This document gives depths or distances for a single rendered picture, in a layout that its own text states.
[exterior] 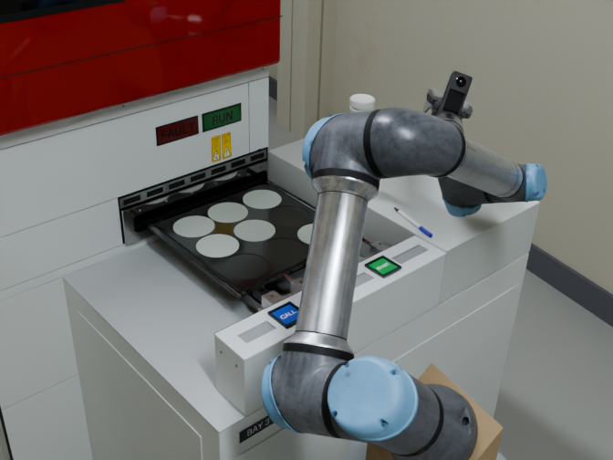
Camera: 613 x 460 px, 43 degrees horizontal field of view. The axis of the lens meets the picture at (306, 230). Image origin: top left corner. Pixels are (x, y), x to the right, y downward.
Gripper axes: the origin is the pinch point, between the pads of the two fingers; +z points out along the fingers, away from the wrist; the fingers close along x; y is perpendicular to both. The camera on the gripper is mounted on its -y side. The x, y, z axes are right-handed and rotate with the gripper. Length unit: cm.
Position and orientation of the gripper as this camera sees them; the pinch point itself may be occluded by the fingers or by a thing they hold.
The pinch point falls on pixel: (449, 93)
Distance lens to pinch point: 191.4
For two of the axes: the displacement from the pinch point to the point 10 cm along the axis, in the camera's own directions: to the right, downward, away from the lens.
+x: 9.3, 3.8, 0.3
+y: -3.5, 8.1, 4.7
